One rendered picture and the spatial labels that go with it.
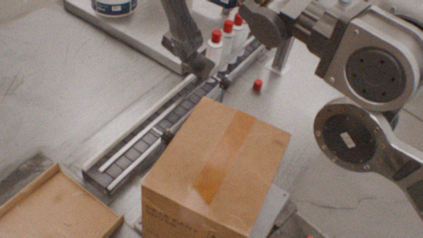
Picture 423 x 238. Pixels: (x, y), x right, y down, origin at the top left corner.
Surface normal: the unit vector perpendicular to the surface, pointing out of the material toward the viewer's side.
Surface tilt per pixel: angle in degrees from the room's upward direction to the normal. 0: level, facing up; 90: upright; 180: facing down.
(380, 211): 0
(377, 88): 90
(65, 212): 0
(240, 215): 0
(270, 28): 109
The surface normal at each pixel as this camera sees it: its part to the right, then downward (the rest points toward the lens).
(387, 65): -0.68, 0.49
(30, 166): 0.13, -0.66
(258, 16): -0.69, 0.67
